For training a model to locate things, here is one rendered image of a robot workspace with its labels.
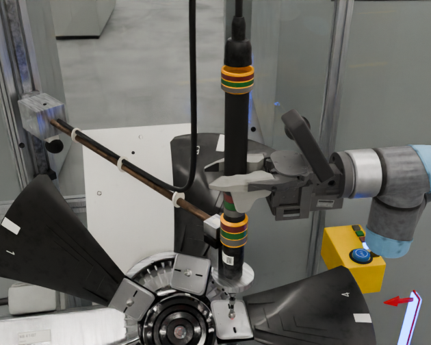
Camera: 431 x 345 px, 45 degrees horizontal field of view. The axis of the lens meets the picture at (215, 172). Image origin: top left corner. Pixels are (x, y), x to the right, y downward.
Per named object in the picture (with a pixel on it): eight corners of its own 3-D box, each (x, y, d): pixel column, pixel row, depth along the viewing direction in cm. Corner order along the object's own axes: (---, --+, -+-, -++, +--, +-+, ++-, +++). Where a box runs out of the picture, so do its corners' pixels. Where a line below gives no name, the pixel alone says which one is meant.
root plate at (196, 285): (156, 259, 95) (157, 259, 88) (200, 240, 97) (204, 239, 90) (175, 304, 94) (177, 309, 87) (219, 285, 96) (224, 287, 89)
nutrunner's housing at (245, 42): (216, 289, 88) (216, 16, 64) (232, 278, 90) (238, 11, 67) (232, 301, 86) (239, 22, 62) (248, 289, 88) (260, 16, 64)
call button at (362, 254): (349, 253, 125) (350, 248, 124) (364, 252, 126) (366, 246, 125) (356, 264, 122) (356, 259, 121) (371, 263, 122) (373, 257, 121)
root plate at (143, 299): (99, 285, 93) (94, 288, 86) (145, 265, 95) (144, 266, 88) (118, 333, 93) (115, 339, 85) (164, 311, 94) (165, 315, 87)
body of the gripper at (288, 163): (271, 222, 77) (348, 215, 79) (275, 173, 73) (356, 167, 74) (260, 194, 84) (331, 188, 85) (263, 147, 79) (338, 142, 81)
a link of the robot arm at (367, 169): (385, 163, 75) (363, 137, 82) (355, 165, 74) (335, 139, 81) (376, 206, 79) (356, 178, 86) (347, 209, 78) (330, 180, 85)
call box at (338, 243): (319, 258, 139) (323, 226, 133) (354, 254, 140) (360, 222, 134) (340, 301, 125) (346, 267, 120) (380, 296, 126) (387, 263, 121)
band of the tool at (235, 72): (214, 89, 69) (214, 68, 68) (237, 81, 72) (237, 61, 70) (237, 98, 67) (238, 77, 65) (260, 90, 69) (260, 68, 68)
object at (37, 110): (20, 129, 124) (14, 96, 120) (47, 120, 128) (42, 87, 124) (42, 143, 118) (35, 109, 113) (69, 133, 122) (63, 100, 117)
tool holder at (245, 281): (195, 272, 88) (193, 226, 83) (224, 253, 92) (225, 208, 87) (232, 300, 82) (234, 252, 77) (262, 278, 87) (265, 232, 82)
